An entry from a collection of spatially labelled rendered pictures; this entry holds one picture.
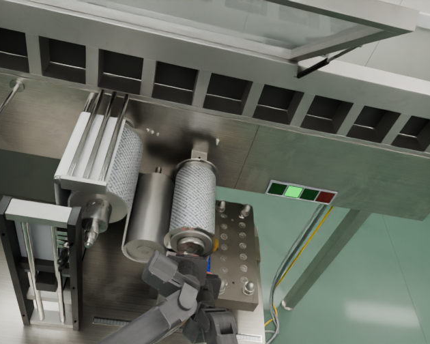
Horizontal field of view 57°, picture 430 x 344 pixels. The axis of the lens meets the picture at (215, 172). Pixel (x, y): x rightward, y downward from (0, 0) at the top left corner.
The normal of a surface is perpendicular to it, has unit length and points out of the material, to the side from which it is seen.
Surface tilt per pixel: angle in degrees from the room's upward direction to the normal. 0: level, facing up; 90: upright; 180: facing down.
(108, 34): 90
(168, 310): 18
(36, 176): 90
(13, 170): 90
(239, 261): 0
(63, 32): 90
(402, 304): 0
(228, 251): 0
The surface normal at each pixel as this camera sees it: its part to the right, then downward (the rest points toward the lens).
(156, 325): 0.45, -0.59
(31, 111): -0.02, 0.71
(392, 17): 0.11, 0.19
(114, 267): 0.22, -0.68
